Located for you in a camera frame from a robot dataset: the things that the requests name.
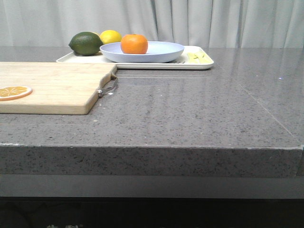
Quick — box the metal cutting board handle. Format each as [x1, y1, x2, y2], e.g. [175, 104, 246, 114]
[97, 76, 118, 98]

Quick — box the green lime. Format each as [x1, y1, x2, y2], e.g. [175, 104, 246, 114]
[69, 31, 103, 56]

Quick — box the grey white curtain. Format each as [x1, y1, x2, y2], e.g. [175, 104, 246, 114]
[0, 0, 304, 48]

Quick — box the yellow plastic knife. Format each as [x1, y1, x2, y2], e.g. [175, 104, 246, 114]
[194, 52, 205, 58]

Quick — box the light blue plate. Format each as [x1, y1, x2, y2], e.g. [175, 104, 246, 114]
[100, 41, 184, 63]

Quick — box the orange fruit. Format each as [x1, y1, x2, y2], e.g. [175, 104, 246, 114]
[121, 34, 148, 54]

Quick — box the yellow lemon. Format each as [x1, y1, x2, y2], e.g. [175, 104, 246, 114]
[99, 29, 122, 45]

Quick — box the cream white tray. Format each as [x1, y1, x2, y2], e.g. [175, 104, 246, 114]
[56, 46, 214, 70]

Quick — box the wooden cutting board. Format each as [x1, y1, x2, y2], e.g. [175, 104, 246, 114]
[0, 62, 117, 115]

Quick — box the yellow plastic utensil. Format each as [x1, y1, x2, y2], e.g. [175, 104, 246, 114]
[187, 52, 200, 64]

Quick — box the orange slice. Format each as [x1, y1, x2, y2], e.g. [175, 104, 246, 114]
[0, 85, 33, 101]

